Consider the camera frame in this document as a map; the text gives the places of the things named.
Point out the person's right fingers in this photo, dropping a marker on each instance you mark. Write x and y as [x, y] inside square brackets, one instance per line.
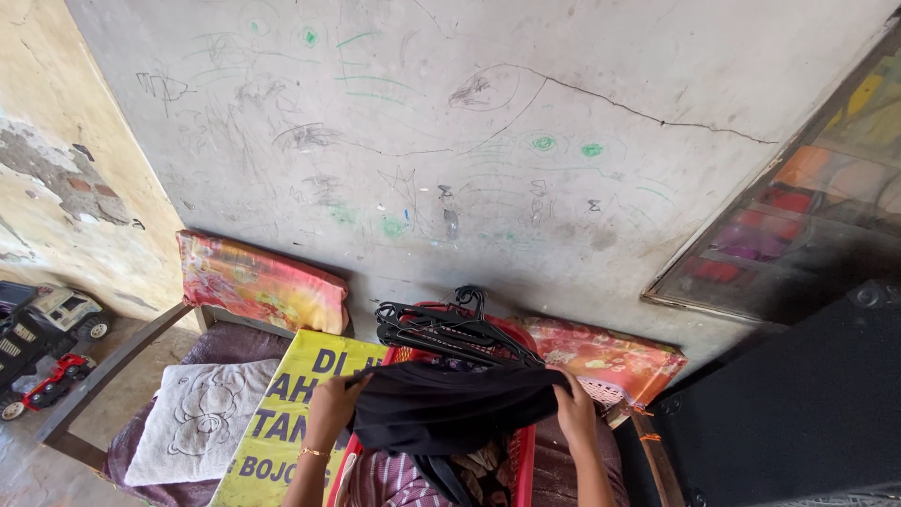
[561, 377]

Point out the wooden bench frame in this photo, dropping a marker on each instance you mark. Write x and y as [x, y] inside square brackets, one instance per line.
[105, 380]

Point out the white plastic lattice basket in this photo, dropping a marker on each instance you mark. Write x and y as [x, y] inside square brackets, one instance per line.
[604, 392]

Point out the floral orange cushion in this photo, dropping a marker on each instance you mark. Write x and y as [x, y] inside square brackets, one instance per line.
[257, 281]
[605, 355]

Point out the brown patterned cloth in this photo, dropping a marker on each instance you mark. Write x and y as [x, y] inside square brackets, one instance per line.
[489, 468]

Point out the person's left fingers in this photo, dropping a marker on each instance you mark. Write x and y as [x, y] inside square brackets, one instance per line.
[352, 382]

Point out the black speaker box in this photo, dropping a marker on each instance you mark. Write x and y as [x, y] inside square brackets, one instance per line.
[774, 408]

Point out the white towel with bear outline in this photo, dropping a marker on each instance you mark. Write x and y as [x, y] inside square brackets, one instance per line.
[197, 422]

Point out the black garment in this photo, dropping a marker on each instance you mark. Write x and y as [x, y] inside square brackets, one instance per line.
[450, 408]

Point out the person's left hand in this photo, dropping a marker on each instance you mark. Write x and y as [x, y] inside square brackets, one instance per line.
[329, 412]

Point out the person's right hand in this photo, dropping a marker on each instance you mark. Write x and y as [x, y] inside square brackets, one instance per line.
[577, 415]

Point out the red toy truck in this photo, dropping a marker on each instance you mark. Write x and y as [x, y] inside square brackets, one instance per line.
[49, 384]

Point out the pink striped cloth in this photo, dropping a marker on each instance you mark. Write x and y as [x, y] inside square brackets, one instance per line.
[394, 482]

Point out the red plastic laundry basket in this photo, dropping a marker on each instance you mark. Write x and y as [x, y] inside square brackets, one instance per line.
[524, 450]

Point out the yellow printed banner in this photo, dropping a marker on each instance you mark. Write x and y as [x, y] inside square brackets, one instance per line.
[281, 422]

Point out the glass-fronted wooden cabinet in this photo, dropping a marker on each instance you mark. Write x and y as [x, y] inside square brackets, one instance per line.
[809, 218]

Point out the bundle of black hangers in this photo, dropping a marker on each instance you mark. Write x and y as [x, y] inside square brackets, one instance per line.
[450, 331]

